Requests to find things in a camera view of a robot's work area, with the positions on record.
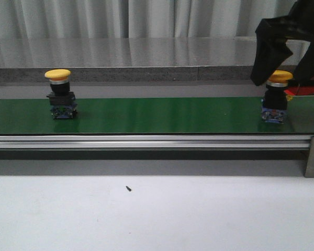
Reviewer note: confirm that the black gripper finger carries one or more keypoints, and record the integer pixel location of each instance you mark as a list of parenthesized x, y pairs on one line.
[(304, 71), (271, 48)]

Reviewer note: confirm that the yellow mushroom push button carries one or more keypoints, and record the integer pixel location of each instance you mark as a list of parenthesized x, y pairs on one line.
[(62, 100), (274, 103)]

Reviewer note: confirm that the red plastic tray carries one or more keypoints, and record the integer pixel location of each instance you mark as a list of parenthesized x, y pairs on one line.
[(300, 89)]

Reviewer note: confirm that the grey stone-look back shelf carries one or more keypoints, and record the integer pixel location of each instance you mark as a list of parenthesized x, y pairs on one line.
[(128, 59)]

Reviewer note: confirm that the green conveyor belt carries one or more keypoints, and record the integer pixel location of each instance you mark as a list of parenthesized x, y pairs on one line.
[(212, 115)]

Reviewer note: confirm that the grey curtain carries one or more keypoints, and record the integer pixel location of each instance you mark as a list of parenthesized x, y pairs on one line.
[(135, 19)]

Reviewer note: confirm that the aluminium conveyor side rail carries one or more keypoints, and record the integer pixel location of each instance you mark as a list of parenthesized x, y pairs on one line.
[(251, 141)]

